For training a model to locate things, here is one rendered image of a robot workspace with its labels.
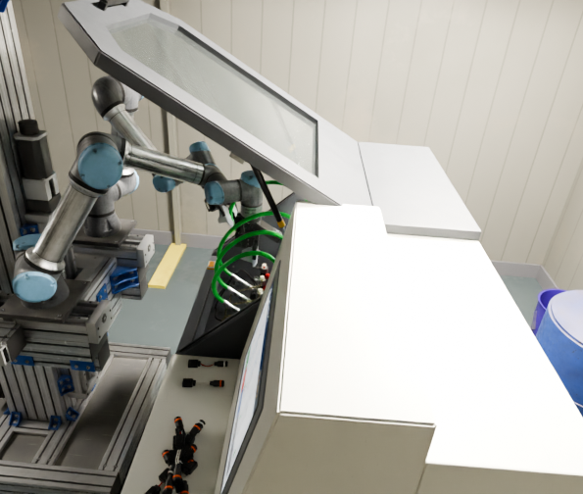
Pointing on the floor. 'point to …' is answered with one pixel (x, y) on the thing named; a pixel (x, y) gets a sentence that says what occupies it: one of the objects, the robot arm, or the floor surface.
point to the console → (337, 367)
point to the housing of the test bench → (475, 347)
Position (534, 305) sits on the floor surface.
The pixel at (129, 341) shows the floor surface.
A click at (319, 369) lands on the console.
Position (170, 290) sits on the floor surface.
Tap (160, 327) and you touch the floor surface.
